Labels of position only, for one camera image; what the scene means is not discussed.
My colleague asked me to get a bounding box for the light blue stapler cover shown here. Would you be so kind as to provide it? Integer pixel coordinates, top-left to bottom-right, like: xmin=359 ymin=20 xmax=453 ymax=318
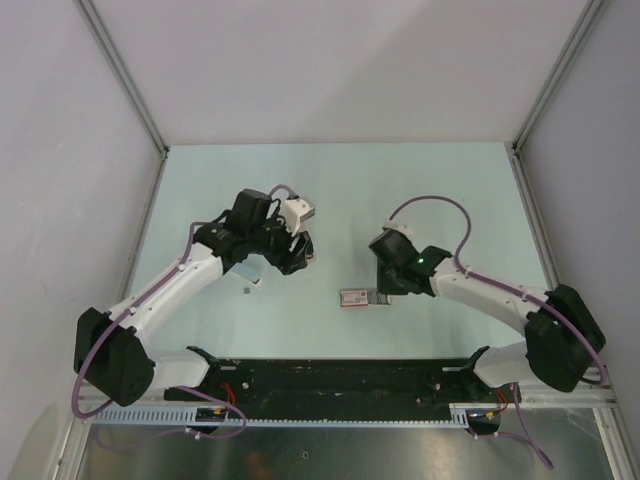
xmin=230 ymin=264 xmax=262 ymax=287

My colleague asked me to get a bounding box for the grey slotted cable duct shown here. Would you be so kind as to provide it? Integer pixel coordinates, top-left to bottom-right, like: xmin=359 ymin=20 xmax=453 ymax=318
xmin=92 ymin=402 xmax=511 ymax=431

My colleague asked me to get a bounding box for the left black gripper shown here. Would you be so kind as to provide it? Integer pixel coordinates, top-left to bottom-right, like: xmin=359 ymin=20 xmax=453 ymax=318
xmin=248 ymin=207 xmax=311 ymax=275

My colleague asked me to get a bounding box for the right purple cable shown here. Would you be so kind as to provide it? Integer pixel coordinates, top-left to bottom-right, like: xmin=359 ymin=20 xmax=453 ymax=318
xmin=388 ymin=194 xmax=609 ymax=471

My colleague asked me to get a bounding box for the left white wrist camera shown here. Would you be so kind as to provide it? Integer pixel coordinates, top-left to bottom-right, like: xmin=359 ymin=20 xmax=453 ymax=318
xmin=280 ymin=197 xmax=315 ymax=237

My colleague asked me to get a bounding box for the aluminium corner post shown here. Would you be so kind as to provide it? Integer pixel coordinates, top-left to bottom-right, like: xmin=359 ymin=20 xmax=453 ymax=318
xmin=512 ymin=0 xmax=610 ymax=152
xmin=73 ymin=0 xmax=169 ymax=157

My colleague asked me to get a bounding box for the purple cable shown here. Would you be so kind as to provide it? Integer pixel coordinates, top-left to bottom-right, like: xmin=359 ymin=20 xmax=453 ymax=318
xmin=72 ymin=184 xmax=248 ymax=451
xmin=388 ymin=194 xmax=609 ymax=471

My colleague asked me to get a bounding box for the right aluminium corner post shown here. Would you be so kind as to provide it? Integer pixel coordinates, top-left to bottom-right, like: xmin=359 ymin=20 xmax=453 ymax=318
xmin=512 ymin=0 xmax=610 ymax=152

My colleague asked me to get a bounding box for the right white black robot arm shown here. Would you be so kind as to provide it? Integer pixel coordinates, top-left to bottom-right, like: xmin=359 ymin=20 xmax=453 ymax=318
xmin=369 ymin=228 xmax=606 ymax=401

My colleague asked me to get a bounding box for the red white staple box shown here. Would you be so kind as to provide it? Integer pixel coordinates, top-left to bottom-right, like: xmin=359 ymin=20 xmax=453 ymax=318
xmin=340 ymin=288 xmax=392 ymax=308

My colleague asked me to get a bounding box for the left aluminium corner post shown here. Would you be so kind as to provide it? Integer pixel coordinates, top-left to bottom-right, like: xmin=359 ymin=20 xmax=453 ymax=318
xmin=73 ymin=0 xmax=169 ymax=157

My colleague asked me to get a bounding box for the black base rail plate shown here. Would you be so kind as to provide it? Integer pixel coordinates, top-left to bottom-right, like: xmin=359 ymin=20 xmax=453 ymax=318
xmin=197 ymin=358 xmax=513 ymax=422

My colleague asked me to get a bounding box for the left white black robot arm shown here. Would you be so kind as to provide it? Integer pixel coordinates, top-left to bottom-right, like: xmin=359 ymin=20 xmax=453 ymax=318
xmin=72 ymin=189 xmax=315 ymax=407

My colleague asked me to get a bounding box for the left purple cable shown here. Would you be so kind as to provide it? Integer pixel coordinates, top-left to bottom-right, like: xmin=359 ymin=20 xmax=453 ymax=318
xmin=72 ymin=184 xmax=248 ymax=451

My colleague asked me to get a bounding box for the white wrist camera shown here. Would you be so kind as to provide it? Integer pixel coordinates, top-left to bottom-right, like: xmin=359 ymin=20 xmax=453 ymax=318
xmin=280 ymin=197 xmax=315 ymax=237
xmin=383 ymin=219 xmax=415 ymax=241

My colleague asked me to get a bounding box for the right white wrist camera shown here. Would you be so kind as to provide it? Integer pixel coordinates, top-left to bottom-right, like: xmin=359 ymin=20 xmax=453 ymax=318
xmin=383 ymin=219 xmax=415 ymax=241

